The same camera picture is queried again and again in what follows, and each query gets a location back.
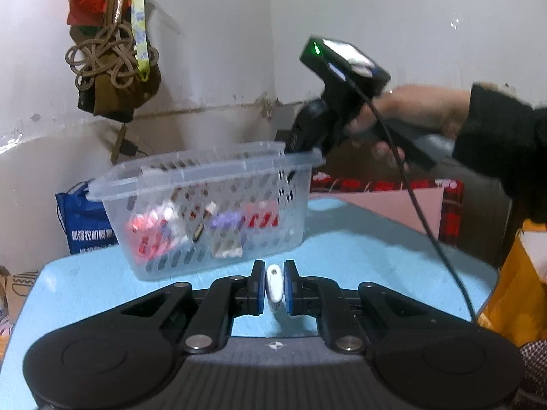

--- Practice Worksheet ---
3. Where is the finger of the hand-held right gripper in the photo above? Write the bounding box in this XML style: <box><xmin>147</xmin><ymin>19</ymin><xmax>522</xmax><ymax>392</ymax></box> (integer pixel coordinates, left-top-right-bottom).
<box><xmin>275</xmin><ymin>128</ymin><xmax>300</xmax><ymax>154</ymax></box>

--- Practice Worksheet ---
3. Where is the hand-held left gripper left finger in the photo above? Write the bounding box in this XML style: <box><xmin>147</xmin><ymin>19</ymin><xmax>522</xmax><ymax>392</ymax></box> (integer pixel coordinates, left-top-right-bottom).
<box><xmin>115</xmin><ymin>260</ymin><xmax>266</xmax><ymax>354</ymax></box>

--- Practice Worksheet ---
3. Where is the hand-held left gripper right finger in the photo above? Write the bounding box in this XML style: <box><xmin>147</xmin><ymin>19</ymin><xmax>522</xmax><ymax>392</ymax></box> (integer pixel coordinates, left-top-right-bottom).
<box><xmin>283</xmin><ymin>260</ymin><xmax>432</xmax><ymax>353</ymax></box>

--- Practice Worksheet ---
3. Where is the small white tube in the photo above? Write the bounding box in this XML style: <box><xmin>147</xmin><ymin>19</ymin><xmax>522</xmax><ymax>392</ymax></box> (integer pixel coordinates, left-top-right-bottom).
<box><xmin>265</xmin><ymin>265</ymin><xmax>285</xmax><ymax>312</ymax></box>

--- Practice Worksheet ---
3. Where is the clear plastic basket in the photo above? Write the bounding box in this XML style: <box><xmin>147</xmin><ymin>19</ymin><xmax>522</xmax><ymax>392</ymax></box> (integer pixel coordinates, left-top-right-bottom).
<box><xmin>85</xmin><ymin>140</ymin><xmax>328</xmax><ymax>283</ymax></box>

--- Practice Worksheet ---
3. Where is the red and white packet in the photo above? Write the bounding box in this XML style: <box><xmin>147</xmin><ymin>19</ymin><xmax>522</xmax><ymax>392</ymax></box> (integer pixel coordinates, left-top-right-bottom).
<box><xmin>128</xmin><ymin>214</ymin><xmax>172</xmax><ymax>261</ymax></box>

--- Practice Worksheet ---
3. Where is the person's right hand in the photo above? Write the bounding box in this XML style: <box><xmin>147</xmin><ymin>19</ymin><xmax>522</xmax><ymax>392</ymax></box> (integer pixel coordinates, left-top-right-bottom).
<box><xmin>345</xmin><ymin>84</ymin><xmax>473</xmax><ymax>174</ymax></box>

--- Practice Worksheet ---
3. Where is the red wrapped packet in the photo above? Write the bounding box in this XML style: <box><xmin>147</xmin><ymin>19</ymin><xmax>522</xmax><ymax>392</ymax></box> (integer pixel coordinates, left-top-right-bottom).
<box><xmin>243</xmin><ymin>209</ymin><xmax>280</xmax><ymax>229</ymax></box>

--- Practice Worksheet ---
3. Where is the pink board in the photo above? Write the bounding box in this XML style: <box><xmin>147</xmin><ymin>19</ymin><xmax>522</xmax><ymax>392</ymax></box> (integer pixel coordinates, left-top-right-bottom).
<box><xmin>308</xmin><ymin>186</ymin><xmax>445</xmax><ymax>237</ymax></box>

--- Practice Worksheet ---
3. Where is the red patterned cloth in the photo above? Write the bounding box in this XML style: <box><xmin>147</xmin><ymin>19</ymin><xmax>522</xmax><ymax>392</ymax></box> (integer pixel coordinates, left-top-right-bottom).
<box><xmin>310</xmin><ymin>171</ymin><xmax>464</xmax><ymax>248</ymax></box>

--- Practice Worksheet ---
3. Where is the blue shopping bag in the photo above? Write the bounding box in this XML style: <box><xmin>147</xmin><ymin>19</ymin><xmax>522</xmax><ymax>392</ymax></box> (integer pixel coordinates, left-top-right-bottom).
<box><xmin>55</xmin><ymin>181</ymin><xmax>120</xmax><ymax>256</ymax></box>

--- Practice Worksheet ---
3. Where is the yellow bag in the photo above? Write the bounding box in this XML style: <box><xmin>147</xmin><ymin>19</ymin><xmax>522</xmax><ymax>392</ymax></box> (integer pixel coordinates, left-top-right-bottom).
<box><xmin>476</xmin><ymin>218</ymin><xmax>547</xmax><ymax>349</ymax></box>

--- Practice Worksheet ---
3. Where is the printed cardboard box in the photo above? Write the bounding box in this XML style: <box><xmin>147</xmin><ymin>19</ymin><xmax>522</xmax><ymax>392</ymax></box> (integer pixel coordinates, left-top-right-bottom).
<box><xmin>0</xmin><ymin>265</ymin><xmax>41</xmax><ymax>325</ymax></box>

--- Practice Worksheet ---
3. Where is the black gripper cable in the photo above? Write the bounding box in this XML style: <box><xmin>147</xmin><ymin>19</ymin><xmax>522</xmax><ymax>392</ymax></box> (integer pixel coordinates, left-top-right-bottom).
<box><xmin>342</xmin><ymin>68</ymin><xmax>475</xmax><ymax>323</ymax></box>

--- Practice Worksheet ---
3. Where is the yellow-green patterned lanyard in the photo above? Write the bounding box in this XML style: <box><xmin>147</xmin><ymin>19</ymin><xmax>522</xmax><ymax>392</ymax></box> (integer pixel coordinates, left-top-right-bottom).
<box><xmin>130</xmin><ymin>0</ymin><xmax>151</xmax><ymax>82</ymax></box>

